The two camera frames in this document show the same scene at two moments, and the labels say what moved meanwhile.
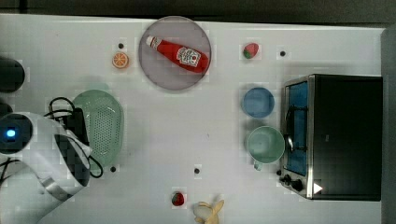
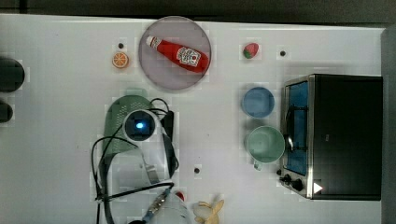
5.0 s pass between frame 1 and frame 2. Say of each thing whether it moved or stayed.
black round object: stayed
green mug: stayed
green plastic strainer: moved
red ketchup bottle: stayed
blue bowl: stayed
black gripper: moved
